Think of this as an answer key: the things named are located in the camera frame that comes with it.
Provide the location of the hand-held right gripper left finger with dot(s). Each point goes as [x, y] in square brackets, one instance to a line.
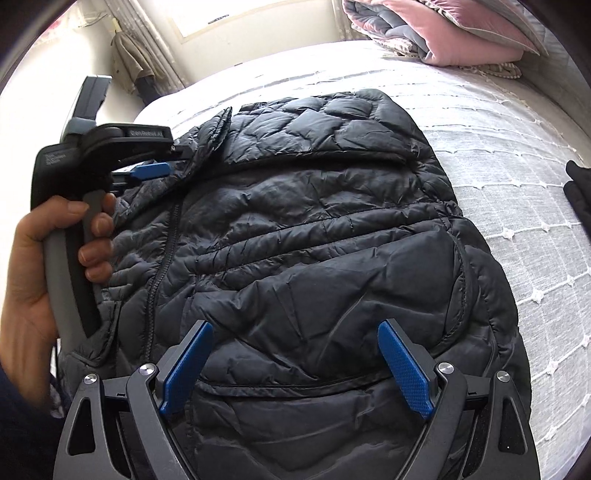
[184, 369]

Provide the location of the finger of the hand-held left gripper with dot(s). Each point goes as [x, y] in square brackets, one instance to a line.
[182, 151]
[150, 170]

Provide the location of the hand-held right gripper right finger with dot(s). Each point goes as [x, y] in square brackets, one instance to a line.
[406, 369]

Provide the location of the black puffer jacket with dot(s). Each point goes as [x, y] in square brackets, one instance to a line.
[300, 230]

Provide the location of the person's left forearm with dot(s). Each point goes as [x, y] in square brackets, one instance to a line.
[23, 438]

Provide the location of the dark hanging garment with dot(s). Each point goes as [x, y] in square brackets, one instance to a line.
[147, 86]

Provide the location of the beige hanging garment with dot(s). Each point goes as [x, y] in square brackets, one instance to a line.
[129, 55]

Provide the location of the grey floral curtain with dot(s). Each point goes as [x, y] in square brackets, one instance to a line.
[344, 18]
[143, 27]

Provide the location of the bright window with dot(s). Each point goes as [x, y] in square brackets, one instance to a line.
[254, 14]

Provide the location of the grey bed with lattice cover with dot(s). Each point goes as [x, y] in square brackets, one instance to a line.
[498, 207]

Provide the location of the pink folded quilt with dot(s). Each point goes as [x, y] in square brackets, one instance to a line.
[392, 41]

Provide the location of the black matte folded garment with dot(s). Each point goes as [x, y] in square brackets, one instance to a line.
[581, 189]

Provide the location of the grey quilted headboard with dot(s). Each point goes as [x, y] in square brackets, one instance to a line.
[549, 92]

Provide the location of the beige patterned cloth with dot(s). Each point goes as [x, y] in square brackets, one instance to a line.
[498, 69]

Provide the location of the large pink velvet pillow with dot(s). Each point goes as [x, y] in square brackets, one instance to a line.
[471, 23]

